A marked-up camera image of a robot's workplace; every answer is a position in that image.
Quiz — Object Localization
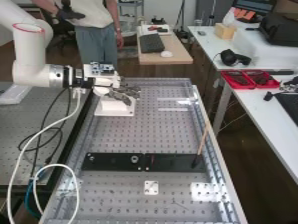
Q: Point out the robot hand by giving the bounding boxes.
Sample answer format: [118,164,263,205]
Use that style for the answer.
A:
[82,61,142,107]

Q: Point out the small white box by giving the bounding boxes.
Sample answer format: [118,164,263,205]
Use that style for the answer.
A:
[94,94,137,117]

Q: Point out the person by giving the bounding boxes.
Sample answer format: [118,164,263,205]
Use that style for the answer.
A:
[30,0,126,73]

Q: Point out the dark grey keyboard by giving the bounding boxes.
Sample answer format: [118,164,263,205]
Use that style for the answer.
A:
[138,32,166,54]

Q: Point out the wooden desk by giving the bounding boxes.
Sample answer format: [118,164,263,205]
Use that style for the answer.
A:
[135,23,195,66]

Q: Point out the black plate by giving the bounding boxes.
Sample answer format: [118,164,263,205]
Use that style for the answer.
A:
[81,152,207,174]

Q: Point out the thin stick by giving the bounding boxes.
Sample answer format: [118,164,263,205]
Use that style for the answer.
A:
[195,113,214,158]

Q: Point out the black headphones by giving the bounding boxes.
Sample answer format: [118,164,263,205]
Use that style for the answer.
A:
[219,48,252,67]

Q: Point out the red tray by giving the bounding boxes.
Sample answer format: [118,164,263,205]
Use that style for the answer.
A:
[244,68,282,90]
[219,69,258,91]

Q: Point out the small cardboard box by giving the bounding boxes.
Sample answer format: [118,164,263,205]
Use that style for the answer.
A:
[214,22,236,41]

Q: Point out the small white square plate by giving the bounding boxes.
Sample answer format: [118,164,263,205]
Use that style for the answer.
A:
[142,180,161,196]

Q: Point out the white desk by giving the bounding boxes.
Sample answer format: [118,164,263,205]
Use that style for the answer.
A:
[187,23,298,73]
[211,73,298,186]

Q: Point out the clear box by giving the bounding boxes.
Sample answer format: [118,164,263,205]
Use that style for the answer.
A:
[41,77,250,224]

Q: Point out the black bag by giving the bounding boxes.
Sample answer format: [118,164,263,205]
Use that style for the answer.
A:
[258,12,298,47]

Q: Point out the black cable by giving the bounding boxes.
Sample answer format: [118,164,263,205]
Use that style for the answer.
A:
[17,87,74,178]

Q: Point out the white cable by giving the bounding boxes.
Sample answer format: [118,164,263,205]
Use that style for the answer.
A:
[5,88,85,224]

